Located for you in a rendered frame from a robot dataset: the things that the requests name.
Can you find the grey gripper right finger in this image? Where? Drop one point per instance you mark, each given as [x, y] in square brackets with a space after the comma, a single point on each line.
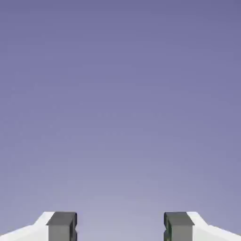
[180, 227]

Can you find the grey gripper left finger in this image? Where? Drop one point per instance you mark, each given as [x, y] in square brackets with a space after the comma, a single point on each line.
[58, 227]

